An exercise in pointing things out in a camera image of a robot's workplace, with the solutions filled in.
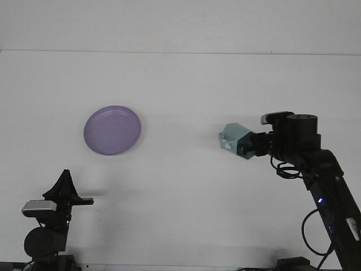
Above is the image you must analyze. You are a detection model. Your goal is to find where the pale blue hexagonal cup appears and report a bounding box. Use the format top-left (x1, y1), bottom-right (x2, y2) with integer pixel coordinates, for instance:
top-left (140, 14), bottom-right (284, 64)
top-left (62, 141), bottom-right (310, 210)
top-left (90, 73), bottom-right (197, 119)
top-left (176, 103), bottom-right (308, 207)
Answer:
top-left (218, 122), bottom-right (252, 161)

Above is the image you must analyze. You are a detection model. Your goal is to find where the pale purple round plate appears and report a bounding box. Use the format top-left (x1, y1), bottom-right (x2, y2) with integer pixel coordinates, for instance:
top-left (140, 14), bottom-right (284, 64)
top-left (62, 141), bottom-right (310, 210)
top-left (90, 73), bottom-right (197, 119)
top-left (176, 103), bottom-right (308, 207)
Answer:
top-left (83, 105), bottom-right (142, 156)

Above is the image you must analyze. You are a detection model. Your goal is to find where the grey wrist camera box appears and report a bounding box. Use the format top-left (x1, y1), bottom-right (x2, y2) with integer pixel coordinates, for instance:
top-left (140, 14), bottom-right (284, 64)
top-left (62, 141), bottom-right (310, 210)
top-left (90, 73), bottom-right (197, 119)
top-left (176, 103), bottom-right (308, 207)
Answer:
top-left (260, 111), bottom-right (294, 126)
top-left (21, 200), bottom-right (58, 218)

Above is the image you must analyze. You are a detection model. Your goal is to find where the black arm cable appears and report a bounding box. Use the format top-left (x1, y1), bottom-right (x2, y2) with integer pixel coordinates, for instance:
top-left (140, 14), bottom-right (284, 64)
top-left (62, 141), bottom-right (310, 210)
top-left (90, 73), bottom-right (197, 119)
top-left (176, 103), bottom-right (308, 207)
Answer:
top-left (270, 156), bottom-right (338, 271)

